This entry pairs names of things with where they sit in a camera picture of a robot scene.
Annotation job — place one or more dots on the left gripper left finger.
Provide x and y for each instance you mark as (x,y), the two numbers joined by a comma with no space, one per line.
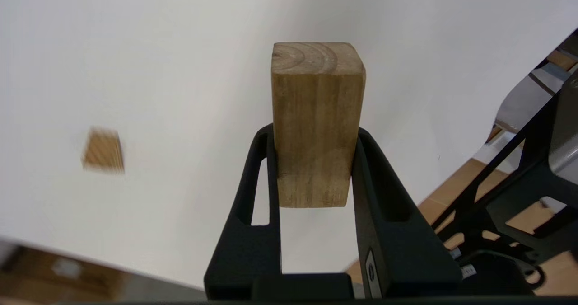
(244,260)

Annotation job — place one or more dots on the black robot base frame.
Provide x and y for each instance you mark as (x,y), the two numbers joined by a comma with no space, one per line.
(519,205)

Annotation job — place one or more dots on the stacked cardboard boxes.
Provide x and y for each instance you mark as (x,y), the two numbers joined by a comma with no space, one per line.
(90,278)

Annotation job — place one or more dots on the triangular wooden building block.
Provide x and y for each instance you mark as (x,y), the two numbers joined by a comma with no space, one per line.
(104,151)

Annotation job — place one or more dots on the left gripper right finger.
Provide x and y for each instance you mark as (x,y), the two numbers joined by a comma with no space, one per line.
(406,260)

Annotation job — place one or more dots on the arched wooden building block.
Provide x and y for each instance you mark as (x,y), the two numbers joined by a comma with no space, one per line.
(316,124)

